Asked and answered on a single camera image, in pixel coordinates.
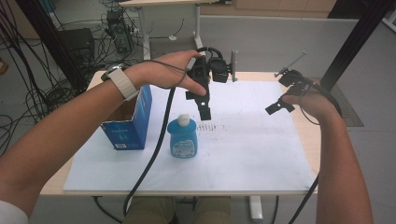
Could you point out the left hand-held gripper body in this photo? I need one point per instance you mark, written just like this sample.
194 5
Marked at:
219 70

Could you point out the person's left leg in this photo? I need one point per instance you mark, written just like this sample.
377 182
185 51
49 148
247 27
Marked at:
149 211

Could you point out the black box on floor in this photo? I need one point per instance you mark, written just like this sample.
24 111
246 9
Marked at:
77 43

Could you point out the white table mat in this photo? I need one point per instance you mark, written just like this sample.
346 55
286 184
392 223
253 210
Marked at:
243 155

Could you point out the dark slanted stand post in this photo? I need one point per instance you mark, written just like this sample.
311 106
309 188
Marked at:
53 40

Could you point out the person's white sleeve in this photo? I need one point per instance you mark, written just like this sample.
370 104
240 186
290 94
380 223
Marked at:
11 214

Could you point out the person's right leg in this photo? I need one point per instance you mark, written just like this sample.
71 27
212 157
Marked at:
213 211

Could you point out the black metal frame post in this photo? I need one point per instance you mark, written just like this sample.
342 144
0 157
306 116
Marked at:
355 40

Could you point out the person's left hand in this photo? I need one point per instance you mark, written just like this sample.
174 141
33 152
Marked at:
158 73

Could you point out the person's right hand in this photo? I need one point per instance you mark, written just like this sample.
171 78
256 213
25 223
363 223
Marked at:
317 105

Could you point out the person's leg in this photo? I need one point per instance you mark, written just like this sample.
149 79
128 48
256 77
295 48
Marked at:
213 211
149 211

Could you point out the white-legged background desk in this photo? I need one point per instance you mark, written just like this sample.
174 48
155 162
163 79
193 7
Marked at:
144 34

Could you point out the white table foot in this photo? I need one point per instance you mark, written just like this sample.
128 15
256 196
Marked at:
256 208

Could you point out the blue cardboard box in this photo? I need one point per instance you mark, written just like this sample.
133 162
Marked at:
137 130

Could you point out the white floor plug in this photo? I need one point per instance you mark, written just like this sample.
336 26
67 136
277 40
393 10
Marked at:
172 38

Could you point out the black computer tower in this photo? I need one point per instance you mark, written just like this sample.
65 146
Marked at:
120 31

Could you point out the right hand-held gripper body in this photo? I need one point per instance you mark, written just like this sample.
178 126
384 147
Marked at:
294 79

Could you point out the blue bottle with white cap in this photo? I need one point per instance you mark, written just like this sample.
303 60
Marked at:
183 140

